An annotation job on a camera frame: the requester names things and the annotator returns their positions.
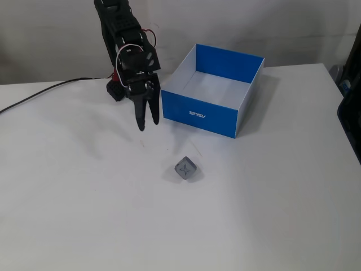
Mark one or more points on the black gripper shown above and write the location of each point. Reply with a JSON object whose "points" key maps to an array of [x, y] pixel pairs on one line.
{"points": [[137, 88]]}

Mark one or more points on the gray block with X mark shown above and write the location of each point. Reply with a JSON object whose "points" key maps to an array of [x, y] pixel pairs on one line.
{"points": [[185, 168]]}

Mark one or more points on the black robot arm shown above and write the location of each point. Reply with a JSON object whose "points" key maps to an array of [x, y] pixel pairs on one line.
{"points": [[118, 25]]}

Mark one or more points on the blue cardboard box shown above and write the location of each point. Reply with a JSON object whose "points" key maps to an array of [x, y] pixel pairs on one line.
{"points": [[197, 113]]}

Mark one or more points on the black table clamp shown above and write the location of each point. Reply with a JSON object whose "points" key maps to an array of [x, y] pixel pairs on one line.
{"points": [[115, 91]]}

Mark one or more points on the gray rounded object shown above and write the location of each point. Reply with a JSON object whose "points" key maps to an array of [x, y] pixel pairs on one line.
{"points": [[336, 73]]}

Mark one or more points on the black plastic hard case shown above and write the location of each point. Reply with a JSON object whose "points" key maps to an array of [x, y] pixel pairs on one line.
{"points": [[351, 113]]}

